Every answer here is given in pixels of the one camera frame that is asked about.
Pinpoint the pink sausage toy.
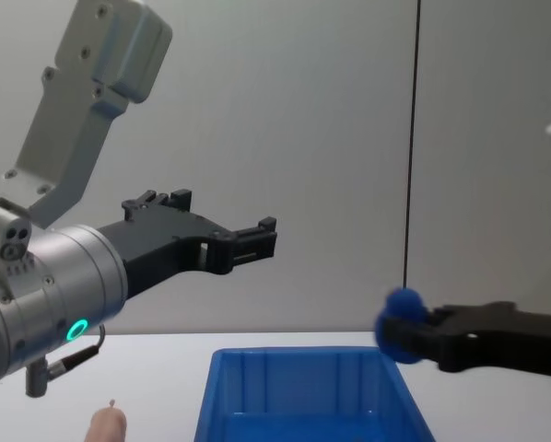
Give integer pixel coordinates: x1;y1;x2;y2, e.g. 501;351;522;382
83;398;129;442

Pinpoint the blue fuzzy ball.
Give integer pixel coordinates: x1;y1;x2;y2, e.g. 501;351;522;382
373;286;432;366

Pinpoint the thin dark cable silver plug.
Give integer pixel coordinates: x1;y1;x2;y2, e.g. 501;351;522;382
40;323;109;372

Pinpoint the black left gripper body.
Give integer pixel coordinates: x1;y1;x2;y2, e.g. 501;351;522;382
94;207;233;304

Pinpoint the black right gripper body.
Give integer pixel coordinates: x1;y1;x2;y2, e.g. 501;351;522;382
434;300;551;381

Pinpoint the blue plastic bin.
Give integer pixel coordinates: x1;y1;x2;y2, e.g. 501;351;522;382
193;346;439;442

